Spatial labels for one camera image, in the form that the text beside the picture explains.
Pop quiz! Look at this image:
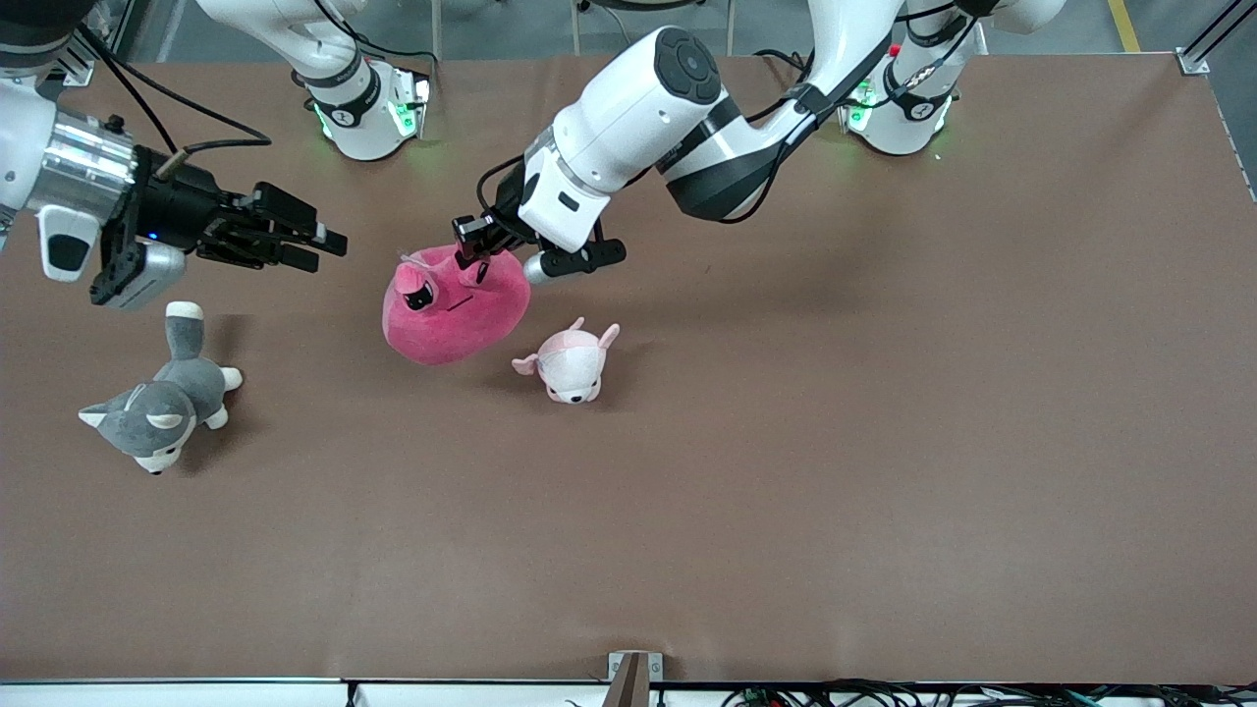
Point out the small pale pink plush animal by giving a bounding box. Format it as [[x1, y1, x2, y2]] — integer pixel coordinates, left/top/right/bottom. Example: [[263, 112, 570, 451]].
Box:
[[511, 316, 622, 406]]

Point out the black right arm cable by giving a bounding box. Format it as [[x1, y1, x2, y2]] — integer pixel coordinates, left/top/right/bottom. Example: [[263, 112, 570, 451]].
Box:
[[74, 20, 274, 183]]

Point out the white table edge rail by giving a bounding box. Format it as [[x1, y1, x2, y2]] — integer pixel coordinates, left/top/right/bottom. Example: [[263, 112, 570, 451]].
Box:
[[0, 678, 1257, 707]]

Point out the tangled black cable bundle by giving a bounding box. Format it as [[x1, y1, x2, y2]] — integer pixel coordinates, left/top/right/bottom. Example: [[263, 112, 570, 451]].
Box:
[[722, 680, 1257, 707]]

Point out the black right base cable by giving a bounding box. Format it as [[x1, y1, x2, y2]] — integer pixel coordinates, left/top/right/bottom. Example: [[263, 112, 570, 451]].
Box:
[[314, 0, 440, 109]]

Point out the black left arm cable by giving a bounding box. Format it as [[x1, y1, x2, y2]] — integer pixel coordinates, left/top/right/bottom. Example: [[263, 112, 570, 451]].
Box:
[[476, 0, 983, 227]]

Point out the grey white husky plush toy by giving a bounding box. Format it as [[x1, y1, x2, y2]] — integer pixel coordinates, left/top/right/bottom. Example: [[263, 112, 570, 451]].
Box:
[[79, 300, 245, 475]]

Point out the aluminium profile with bracket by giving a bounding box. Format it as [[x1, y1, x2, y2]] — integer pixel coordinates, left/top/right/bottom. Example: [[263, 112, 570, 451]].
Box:
[[1178, 0, 1257, 75]]

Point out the round hot pink plush toy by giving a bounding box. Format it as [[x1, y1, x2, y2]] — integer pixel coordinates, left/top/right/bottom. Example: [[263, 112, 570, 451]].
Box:
[[381, 245, 532, 367]]

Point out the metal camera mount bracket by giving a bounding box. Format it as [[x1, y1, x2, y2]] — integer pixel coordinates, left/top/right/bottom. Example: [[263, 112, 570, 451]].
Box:
[[607, 651, 665, 707]]

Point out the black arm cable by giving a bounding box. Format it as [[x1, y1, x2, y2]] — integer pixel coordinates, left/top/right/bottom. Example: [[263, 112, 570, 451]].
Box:
[[476, 0, 983, 227], [74, 20, 274, 183]]

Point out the black left base cable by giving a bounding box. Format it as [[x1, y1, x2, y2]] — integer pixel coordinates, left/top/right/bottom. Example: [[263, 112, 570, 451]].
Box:
[[754, 49, 816, 80]]

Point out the brown table mat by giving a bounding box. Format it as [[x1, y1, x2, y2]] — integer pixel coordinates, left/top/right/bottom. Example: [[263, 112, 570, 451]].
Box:
[[0, 54, 1257, 683]]

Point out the aluminium frame post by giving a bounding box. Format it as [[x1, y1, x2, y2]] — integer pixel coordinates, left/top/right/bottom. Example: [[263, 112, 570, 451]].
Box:
[[54, 0, 138, 89]]

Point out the black base cable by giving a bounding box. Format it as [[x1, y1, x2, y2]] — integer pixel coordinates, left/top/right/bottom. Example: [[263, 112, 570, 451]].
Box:
[[754, 49, 816, 80], [314, 0, 440, 109]]

